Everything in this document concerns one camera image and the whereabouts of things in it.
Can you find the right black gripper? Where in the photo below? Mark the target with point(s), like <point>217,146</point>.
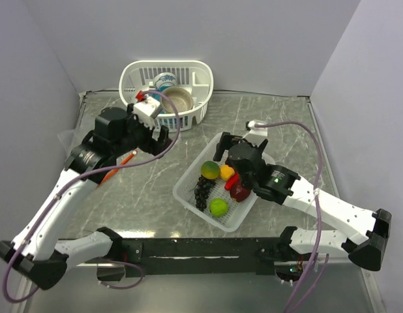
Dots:
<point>225,141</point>

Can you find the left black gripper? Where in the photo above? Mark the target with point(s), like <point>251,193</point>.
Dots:
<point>150,144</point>

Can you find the yellow fake lemon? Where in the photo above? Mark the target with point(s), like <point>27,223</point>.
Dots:
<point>226,172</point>

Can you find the green yellow fake mango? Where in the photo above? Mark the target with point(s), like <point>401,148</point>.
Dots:
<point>210,170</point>

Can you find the red fake apple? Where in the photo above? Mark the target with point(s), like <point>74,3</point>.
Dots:
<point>238,193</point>

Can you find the dark fake grapes bunch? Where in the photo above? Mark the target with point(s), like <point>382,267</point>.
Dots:
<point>202,192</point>

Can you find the green fake lime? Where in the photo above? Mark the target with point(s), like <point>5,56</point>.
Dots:
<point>218,207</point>

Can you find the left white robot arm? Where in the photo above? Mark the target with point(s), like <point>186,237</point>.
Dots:
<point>85,169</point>

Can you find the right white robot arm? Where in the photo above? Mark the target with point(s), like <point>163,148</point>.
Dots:
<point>361,235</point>

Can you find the beige ceramic bowl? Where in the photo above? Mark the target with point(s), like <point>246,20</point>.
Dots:
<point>180,97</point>

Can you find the white round dish rack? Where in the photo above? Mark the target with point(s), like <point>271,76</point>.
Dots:
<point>194,76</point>

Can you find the blue floral white bowl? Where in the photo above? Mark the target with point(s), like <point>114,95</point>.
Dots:
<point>165,80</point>

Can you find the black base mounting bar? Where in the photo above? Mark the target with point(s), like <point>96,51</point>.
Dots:
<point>186,256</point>

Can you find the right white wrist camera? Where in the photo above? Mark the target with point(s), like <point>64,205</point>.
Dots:
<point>255,130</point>

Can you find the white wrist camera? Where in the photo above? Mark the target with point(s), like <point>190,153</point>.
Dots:
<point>147,111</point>
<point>255,130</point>

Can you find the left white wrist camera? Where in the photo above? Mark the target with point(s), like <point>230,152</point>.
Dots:
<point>147,111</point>

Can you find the aluminium frame rail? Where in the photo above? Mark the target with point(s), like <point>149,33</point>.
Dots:
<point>335,257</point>

